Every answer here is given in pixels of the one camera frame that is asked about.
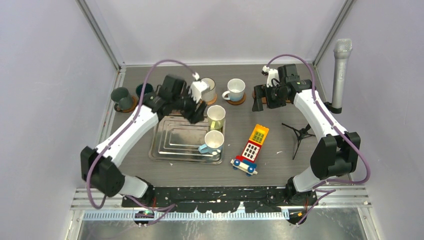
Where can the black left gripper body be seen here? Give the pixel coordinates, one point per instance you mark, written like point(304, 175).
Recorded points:
point(186, 106)

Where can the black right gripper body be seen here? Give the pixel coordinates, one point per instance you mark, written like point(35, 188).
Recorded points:
point(274, 96)

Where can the brown wooden coaster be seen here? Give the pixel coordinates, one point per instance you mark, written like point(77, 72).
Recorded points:
point(239, 102)
point(132, 108)
point(263, 99)

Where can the dark teal cup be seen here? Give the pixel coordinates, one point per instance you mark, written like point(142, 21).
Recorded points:
point(143, 88)

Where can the white metallic cup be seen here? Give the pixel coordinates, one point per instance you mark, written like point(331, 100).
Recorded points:
point(211, 91)

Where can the silver metal tray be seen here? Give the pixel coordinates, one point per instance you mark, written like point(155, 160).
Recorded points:
point(177, 140)

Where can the grey white cup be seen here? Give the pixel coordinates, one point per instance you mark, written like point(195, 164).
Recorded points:
point(235, 90)

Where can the dark grey cup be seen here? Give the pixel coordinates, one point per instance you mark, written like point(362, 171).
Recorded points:
point(122, 97)

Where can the light blue handled cup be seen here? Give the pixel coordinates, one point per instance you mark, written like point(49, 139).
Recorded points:
point(213, 143)

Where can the light patterned wooden coaster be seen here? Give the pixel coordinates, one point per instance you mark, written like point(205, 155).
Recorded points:
point(214, 99)

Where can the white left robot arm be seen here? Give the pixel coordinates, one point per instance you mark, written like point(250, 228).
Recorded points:
point(100, 165)

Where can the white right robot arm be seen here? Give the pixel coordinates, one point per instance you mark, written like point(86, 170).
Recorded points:
point(336, 152)

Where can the black microphone tripod stand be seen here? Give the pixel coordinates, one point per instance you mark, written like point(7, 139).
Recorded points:
point(320, 123)

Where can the silver grey microphone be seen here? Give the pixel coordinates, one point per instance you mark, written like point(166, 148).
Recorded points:
point(342, 51)

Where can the colourful toy brick truck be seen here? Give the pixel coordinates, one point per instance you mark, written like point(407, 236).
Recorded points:
point(246, 161)

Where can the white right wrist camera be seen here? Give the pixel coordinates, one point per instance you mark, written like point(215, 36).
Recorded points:
point(272, 75)

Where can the yellow green handled cup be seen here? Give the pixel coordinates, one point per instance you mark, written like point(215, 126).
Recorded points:
point(216, 117)

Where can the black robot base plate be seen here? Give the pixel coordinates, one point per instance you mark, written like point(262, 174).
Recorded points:
point(219, 199)

